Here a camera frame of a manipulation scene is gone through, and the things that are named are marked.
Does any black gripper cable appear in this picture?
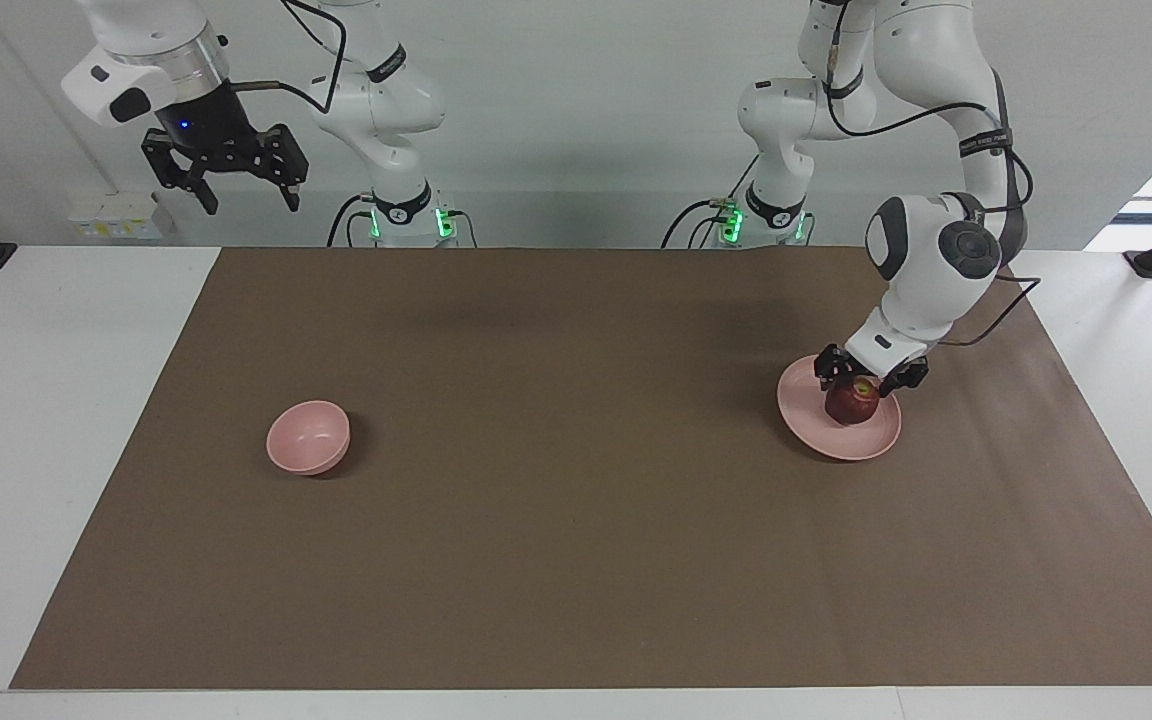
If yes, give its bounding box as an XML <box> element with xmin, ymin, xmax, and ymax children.
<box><xmin>231</xmin><ymin>0</ymin><xmax>349</xmax><ymax>114</ymax></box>
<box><xmin>824</xmin><ymin>0</ymin><xmax>1043</xmax><ymax>348</ymax></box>

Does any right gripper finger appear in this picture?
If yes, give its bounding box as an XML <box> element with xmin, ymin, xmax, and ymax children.
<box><xmin>141</xmin><ymin>128</ymin><xmax>221</xmax><ymax>216</ymax></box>
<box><xmin>264</xmin><ymin>124</ymin><xmax>311</xmax><ymax>213</ymax></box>

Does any pink bowl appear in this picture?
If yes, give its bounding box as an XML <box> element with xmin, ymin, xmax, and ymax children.
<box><xmin>266</xmin><ymin>400</ymin><xmax>352</xmax><ymax>476</ymax></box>

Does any red apple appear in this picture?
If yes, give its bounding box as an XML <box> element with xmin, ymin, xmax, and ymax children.
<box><xmin>824</xmin><ymin>375</ymin><xmax>883</xmax><ymax>427</ymax></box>

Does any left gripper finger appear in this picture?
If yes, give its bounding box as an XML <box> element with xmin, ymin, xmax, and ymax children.
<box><xmin>879</xmin><ymin>357</ymin><xmax>930</xmax><ymax>399</ymax></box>
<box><xmin>814</xmin><ymin>345</ymin><xmax>853</xmax><ymax>392</ymax></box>

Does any black base cable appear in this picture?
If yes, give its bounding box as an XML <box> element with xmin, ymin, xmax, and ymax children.
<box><xmin>663</xmin><ymin>198</ymin><xmax>737</xmax><ymax>249</ymax></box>
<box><xmin>326</xmin><ymin>193</ymin><xmax>377</xmax><ymax>248</ymax></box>

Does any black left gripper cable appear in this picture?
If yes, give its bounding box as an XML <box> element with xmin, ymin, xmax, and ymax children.
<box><xmin>824</xmin><ymin>0</ymin><xmax>1043</xmax><ymax>348</ymax></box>

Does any pink plate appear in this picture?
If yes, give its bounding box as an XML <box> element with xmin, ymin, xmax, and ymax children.
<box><xmin>776</xmin><ymin>353</ymin><xmax>903</xmax><ymax>462</ymax></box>

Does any brown table mat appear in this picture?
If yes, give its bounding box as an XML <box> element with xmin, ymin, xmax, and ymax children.
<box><xmin>9</xmin><ymin>247</ymin><xmax>1152</xmax><ymax>691</ymax></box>

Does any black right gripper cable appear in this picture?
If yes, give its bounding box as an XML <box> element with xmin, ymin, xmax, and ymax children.
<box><xmin>231</xmin><ymin>0</ymin><xmax>349</xmax><ymax>114</ymax></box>

